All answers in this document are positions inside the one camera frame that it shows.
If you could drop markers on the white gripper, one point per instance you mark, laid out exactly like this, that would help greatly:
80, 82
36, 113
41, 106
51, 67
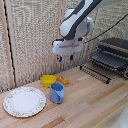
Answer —
68, 46

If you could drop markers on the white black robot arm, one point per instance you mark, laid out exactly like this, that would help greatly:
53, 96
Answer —
75, 20

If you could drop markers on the ribbed metal oven tray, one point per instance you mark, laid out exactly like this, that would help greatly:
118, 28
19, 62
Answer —
110, 60

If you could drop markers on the yellow bowl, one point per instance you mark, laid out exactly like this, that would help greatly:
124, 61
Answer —
48, 80

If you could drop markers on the blue cup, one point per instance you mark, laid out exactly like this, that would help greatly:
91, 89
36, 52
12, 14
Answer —
56, 93

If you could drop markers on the white patterned plate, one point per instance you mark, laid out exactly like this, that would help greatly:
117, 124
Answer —
24, 101

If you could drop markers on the white blurred object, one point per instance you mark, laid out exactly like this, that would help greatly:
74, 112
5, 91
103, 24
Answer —
120, 120

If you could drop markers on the plain wooden post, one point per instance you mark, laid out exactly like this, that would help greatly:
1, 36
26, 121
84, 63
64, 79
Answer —
59, 20

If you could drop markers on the wooden post with black strip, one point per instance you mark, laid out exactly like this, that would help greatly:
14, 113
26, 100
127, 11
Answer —
8, 50

